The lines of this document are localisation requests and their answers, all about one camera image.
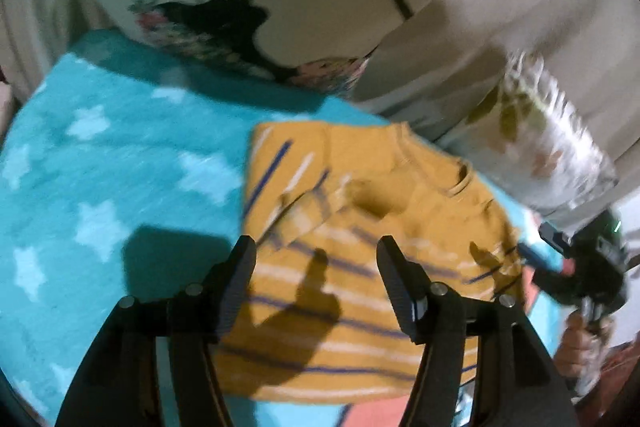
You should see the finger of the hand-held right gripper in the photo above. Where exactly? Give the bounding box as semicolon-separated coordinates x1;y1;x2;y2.
538;222;574;254
517;242;566;270

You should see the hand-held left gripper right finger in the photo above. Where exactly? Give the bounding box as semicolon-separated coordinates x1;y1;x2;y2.
376;235;581;427

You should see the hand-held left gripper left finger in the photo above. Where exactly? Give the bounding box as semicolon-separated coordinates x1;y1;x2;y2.
54;234;258;427

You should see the yellow striped sweater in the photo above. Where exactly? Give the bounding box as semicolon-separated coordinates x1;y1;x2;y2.
212;121;526;404

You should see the person's right hand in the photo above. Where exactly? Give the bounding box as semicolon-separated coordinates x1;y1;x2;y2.
554;311;617;379

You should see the white floral pillow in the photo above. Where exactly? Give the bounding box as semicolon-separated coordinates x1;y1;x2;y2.
440;52;621;228

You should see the teal star-printed blanket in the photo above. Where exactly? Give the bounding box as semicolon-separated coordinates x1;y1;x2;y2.
0;29;568;427

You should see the beige curtain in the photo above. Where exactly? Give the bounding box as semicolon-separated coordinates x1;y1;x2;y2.
0;0;91;108

